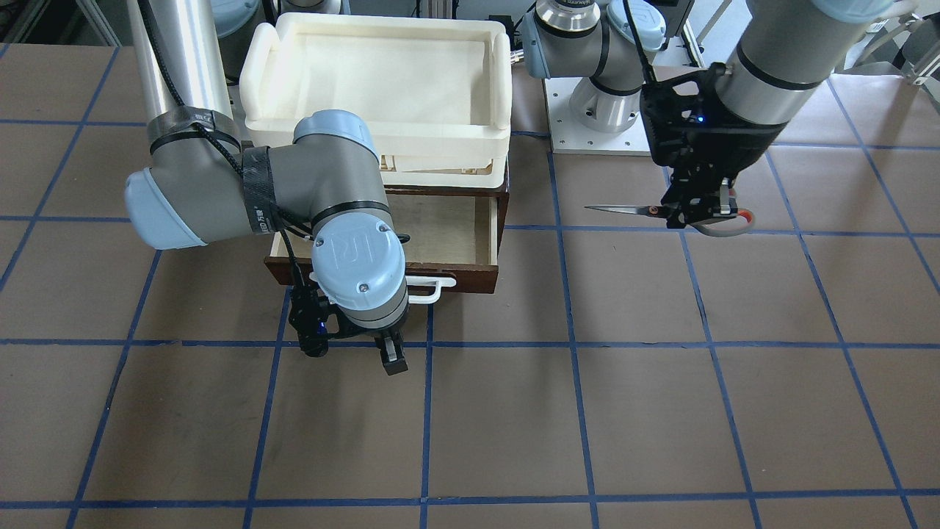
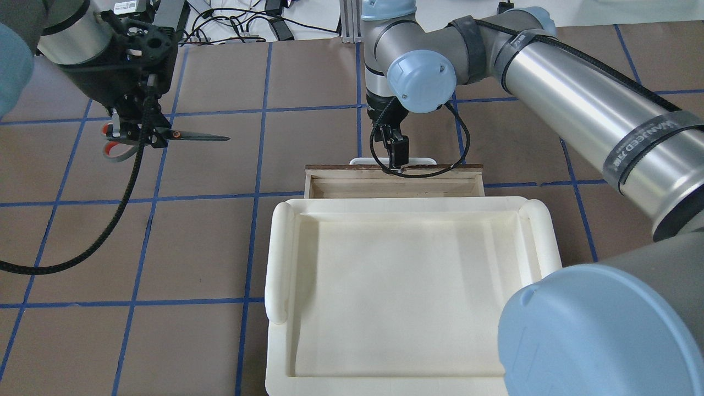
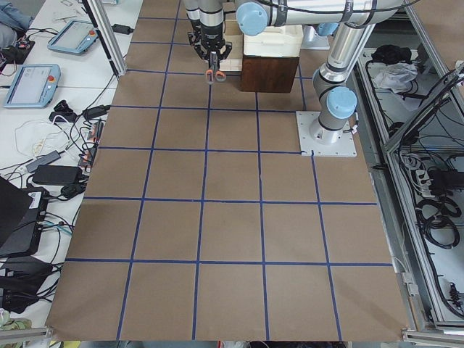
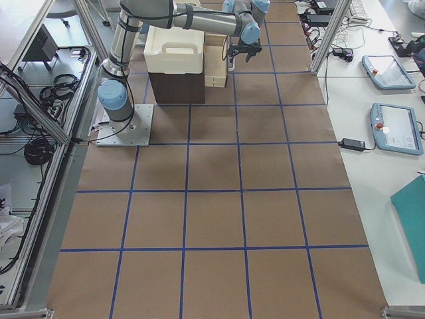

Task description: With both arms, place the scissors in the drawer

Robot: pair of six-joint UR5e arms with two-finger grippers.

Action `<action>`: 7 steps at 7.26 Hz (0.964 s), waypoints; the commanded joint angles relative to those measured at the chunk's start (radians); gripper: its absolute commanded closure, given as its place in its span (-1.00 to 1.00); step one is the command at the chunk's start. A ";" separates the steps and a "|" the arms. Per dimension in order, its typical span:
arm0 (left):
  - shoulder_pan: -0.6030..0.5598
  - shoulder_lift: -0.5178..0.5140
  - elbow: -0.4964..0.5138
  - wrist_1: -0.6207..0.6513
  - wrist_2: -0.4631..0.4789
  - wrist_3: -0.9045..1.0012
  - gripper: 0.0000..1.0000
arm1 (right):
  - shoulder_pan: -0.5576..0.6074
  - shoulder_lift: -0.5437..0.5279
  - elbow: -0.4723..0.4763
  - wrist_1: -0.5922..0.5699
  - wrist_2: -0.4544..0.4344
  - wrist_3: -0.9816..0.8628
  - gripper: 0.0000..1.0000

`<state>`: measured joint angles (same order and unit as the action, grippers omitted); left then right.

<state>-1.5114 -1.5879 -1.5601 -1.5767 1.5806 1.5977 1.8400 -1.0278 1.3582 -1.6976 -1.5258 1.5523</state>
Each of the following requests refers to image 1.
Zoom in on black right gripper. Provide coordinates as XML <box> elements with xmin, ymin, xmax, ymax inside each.
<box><xmin>339</xmin><ymin>312</ymin><xmax>408</xmax><ymax>375</ymax></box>

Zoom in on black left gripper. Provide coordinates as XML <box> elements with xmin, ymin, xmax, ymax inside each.
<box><xmin>640</xmin><ymin>63</ymin><xmax>785</xmax><ymax>228</ymax></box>

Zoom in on grey orange handled scissors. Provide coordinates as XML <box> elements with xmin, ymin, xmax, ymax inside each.
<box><xmin>585</xmin><ymin>204</ymin><xmax>756</xmax><ymax>238</ymax></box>

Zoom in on white drawer handle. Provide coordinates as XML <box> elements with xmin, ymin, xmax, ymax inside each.
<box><xmin>309</xmin><ymin>272</ymin><xmax>456</xmax><ymax>311</ymax></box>

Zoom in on brown wooden drawer box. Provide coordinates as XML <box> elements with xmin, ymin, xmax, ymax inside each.
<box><xmin>264</xmin><ymin>159</ymin><xmax>510</xmax><ymax>296</ymax></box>

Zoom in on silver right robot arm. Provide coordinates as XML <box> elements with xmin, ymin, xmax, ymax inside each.
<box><xmin>124</xmin><ymin>1</ymin><xmax>409</xmax><ymax>375</ymax></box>

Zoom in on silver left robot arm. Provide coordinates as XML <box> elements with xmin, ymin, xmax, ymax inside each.
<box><xmin>521</xmin><ymin>1</ymin><xmax>891</xmax><ymax>237</ymax></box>

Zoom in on cream plastic tray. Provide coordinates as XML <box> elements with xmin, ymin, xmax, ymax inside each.
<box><xmin>239</xmin><ymin>12</ymin><xmax>513</xmax><ymax>190</ymax></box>

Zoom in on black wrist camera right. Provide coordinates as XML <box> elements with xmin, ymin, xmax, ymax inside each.
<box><xmin>288</xmin><ymin>285</ymin><xmax>338</xmax><ymax>358</ymax></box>

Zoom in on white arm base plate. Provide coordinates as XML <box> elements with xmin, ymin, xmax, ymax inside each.
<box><xmin>544</xmin><ymin>77</ymin><xmax>649</xmax><ymax>156</ymax></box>

